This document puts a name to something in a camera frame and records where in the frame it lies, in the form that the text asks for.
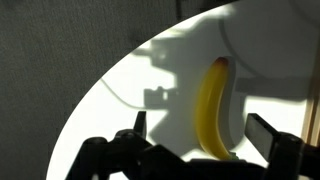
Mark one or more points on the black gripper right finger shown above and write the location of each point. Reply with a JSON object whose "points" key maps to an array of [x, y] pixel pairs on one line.
{"points": [[261, 133]]}

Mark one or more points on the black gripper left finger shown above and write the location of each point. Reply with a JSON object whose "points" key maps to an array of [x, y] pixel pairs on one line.
{"points": [[100, 156]]}

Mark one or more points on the yellow banana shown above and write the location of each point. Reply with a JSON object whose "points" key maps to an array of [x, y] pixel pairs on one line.
{"points": [[210, 110]]}

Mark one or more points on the light wooden crate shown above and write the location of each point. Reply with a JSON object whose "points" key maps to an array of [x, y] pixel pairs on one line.
{"points": [[313, 113]]}

